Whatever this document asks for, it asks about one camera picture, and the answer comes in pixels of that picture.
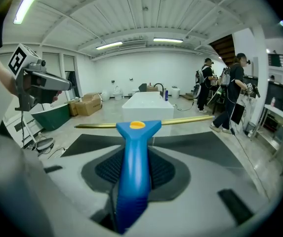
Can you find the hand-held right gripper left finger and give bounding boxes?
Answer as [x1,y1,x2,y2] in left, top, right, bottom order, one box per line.
[43,133,125,232]

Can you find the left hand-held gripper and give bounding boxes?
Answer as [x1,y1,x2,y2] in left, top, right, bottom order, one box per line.
[8,43,73,112]

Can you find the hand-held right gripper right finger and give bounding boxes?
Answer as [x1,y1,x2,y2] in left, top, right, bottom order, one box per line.
[131,131,276,232]

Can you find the blue squeegee with gold blade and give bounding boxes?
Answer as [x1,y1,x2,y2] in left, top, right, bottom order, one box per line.
[74,115,216,234]

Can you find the person's left forearm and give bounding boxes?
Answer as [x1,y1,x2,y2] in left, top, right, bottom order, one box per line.
[0,45,17,96]

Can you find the person's left hand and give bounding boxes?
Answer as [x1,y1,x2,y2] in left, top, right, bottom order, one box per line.
[52,90,63,103]

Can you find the small cardboard box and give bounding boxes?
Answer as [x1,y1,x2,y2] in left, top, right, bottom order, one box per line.
[64,99,80,117]

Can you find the green bathtub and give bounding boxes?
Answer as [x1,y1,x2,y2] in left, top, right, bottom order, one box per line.
[31,103,71,132]

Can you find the large cardboard box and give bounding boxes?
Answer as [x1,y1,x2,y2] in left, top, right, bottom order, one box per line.
[74,92,103,117]

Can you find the grey stool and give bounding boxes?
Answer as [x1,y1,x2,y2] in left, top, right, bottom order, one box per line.
[36,137,55,155]

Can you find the long ceiling light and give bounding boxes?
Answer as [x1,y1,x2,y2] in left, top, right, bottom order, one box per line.
[153,38,184,43]
[95,41,123,50]
[13,0,48,25]

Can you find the black mesh waste bin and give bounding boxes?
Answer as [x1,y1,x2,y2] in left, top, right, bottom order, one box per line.
[244,121,257,136]

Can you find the person's grey clothing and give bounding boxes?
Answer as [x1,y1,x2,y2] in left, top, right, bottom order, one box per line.
[0,57,58,237]

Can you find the black flat panel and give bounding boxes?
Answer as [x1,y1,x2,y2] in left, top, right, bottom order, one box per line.
[230,103,245,126]

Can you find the ceiling air vent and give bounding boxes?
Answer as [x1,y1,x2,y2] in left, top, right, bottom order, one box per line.
[118,40,147,50]

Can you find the white bathtub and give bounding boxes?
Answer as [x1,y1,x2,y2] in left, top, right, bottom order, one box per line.
[121,91,175,137]

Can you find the steel work table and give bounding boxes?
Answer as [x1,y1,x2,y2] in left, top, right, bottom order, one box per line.
[251,104,283,162]

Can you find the black bathtub faucet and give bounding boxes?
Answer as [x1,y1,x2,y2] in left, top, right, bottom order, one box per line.
[153,82,165,99]

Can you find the dark wooden staircase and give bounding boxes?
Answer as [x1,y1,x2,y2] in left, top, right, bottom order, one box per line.
[208,34,236,67]

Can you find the black floor cable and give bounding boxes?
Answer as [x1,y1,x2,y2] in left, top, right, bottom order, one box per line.
[229,126,272,202]

